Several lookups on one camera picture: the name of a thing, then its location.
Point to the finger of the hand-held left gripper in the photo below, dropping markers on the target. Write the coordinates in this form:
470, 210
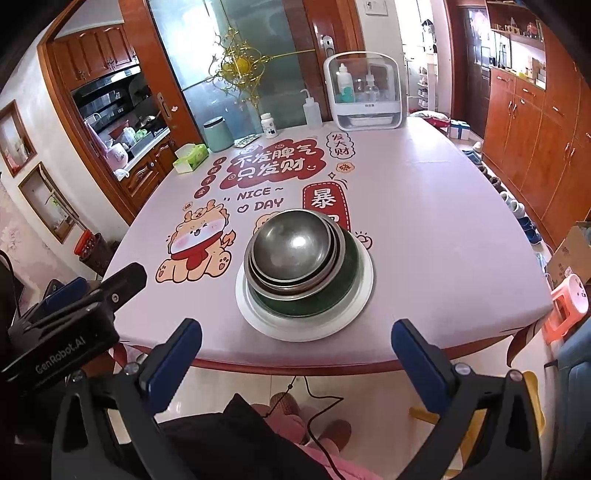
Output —
67, 290
124, 279

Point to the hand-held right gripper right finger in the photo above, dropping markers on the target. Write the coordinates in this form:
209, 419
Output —
420, 369

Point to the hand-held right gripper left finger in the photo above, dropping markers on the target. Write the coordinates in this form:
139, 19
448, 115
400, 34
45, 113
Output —
173, 367

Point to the large white plate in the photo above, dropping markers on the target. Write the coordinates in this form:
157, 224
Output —
277, 327

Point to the green plate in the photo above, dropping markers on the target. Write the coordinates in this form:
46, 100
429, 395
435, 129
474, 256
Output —
323, 302

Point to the large steel bowl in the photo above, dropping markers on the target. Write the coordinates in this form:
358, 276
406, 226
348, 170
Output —
295, 291

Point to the small steel bowl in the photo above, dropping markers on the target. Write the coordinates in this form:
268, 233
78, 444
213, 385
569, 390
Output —
291, 244

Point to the dark patterned bin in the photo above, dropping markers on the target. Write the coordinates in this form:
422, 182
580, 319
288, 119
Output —
99, 258

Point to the yellow stool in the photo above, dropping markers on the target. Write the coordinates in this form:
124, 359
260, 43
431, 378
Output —
422, 413

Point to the red basket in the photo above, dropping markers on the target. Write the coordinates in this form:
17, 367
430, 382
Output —
84, 241

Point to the person's black jacket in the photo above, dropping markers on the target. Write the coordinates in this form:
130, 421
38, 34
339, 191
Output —
231, 438

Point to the wooden lower kitchen cabinet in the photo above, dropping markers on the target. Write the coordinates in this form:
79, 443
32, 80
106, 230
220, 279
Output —
147, 170

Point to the wooden kitchen cabinet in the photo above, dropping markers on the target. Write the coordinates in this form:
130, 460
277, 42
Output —
147, 170
97, 55

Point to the pink kettle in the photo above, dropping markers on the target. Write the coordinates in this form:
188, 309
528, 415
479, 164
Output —
116, 156

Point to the person's pink trousers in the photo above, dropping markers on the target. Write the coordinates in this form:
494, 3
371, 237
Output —
337, 466

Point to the green tissue pack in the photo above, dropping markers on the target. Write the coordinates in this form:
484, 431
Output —
189, 159

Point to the blue bin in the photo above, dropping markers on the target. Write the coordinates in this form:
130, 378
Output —
577, 364

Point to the pink stool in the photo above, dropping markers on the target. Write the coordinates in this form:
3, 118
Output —
565, 309

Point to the mint green canister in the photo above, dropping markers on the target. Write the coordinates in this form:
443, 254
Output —
219, 136

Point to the foil blister pack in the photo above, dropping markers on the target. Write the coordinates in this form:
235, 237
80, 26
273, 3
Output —
247, 141

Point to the cardboard box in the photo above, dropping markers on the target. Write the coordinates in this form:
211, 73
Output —
570, 258

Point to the row of shoes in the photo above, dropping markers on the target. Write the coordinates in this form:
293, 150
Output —
508, 203

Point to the white pill bottle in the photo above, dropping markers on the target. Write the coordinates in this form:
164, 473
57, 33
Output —
268, 127

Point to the wooden upper kitchen cabinet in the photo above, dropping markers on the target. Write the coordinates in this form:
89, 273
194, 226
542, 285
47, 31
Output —
97, 55

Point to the frosted glass door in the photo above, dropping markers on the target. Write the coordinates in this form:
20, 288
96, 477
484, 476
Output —
194, 60

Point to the blue gift box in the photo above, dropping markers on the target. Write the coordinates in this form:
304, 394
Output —
460, 129

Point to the gold door ornament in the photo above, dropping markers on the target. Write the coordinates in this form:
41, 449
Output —
240, 64

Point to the clear squeeze bottle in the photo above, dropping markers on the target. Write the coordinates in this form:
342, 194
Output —
313, 113

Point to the white bottle steriliser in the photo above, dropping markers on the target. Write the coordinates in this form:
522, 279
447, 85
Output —
369, 119

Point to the small clear bottle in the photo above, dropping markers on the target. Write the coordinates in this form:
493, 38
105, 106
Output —
369, 90

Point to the white bottle teal base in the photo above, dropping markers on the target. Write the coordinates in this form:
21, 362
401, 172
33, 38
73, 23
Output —
345, 87

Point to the dark brown entrance door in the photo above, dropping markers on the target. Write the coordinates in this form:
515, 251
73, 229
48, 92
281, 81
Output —
475, 78

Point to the wooden display shelf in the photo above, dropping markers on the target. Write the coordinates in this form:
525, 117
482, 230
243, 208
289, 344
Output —
517, 41

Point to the large wooden wall niche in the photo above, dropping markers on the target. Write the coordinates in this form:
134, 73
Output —
46, 203

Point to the small wooden wall niche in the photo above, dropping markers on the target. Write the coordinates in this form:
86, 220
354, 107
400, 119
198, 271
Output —
16, 138

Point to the tall wooden cabinet wall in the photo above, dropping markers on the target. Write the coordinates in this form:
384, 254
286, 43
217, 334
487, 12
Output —
535, 152

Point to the white light switch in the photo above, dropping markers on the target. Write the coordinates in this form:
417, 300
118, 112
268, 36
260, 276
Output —
376, 6

